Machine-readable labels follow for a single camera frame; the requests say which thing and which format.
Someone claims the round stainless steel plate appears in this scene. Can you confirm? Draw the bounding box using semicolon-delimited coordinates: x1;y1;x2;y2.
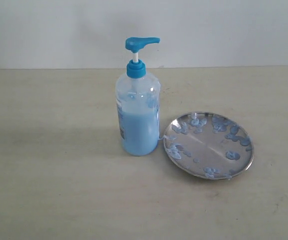
162;111;254;180

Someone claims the blue pump lotion bottle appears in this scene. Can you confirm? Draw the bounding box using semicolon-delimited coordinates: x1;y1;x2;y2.
115;37;161;156

